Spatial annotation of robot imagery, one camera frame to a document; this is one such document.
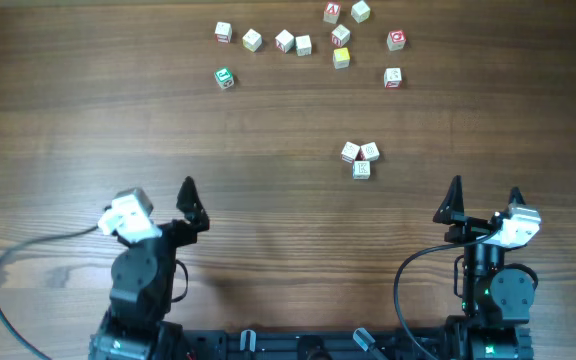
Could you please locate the white K block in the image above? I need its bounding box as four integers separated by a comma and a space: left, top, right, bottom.
352, 160, 371, 180

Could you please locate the white O block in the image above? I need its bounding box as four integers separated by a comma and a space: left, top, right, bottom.
359, 142, 380, 162

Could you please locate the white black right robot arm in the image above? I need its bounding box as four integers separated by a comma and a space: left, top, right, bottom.
433, 175, 541, 360

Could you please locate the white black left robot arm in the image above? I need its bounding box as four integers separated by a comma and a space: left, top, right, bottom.
88, 176, 210, 360

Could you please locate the green J block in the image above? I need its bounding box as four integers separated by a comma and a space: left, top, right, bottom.
214, 67, 235, 90

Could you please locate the white block red base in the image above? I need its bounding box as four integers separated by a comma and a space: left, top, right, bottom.
383, 68, 403, 88

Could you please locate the white block red bottom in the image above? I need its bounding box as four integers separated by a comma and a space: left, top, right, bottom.
214, 22, 233, 43

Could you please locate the white block yellow side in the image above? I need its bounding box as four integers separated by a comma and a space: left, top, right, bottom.
242, 29, 263, 52

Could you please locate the red O block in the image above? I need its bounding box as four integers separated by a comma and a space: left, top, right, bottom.
387, 30, 407, 51

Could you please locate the white block red X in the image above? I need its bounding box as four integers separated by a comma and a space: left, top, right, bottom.
275, 29, 295, 53

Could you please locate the yellow top block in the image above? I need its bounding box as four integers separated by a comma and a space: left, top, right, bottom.
333, 47, 350, 70

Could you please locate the white block green side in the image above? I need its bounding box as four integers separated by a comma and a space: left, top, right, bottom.
295, 35, 312, 56

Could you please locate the white block red U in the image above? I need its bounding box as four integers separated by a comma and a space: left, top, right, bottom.
331, 24, 351, 48

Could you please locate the plain white top block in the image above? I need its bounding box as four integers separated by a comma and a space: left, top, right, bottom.
351, 0, 371, 23

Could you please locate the red A block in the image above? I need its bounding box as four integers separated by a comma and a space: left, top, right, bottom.
323, 1, 341, 24

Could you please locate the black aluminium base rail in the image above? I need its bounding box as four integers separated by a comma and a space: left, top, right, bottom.
88, 327, 535, 360

